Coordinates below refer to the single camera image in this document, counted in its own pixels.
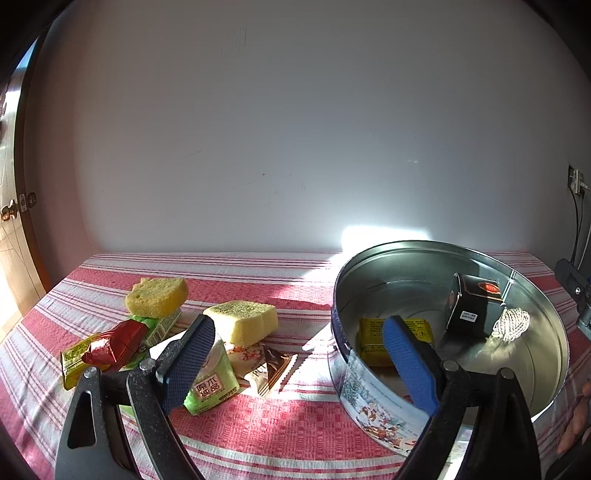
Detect white coiled rope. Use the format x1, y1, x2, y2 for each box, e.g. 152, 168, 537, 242
491, 308, 531, 343

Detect yellow-green snack packet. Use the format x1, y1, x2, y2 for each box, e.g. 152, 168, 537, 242
61, 333, 114, 391

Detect floral snack packet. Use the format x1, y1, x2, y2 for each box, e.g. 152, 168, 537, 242
226, 344, 264, 379

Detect white wall socket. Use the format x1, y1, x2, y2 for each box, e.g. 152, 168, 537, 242
568, 164, 587, 195

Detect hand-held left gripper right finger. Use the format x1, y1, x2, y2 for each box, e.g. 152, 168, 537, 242
382, 316, 542, 480

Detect brown triangular snack packet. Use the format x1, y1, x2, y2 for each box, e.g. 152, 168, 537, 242
244, 347, 300, 398

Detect black cable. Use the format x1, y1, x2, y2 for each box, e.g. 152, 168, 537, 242
570, 185, 591, 268

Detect white and green packet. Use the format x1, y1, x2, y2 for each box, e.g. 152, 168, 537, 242
184, 339, 239, 415

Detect orange blurry object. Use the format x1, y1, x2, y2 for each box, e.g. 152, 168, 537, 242
556, 382, 591, 455

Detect black box with red label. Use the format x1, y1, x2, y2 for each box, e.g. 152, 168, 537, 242
445, 272, 506, 341

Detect wooden door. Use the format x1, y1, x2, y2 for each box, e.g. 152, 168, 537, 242
0, 46, 51, 342

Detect red snack packet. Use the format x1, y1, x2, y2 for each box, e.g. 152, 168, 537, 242
82, 320, 148, 368

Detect green snack packet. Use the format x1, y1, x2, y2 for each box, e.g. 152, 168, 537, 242
128, 308, 183, 352

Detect round printed metal tin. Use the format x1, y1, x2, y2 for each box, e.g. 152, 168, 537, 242
327, 239, 570, 457

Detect red and white striped tablecloth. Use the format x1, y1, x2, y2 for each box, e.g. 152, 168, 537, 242
0, 251, 591, 480

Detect yellow snack packet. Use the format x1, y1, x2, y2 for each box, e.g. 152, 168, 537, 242
359, 318, 435, 367

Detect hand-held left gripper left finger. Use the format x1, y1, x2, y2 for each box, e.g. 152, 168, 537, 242
54, 314, 217, 480

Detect yellow sponge cake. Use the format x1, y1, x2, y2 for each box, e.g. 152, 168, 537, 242
203, 300, 279, 348
126, 276, 189, 319

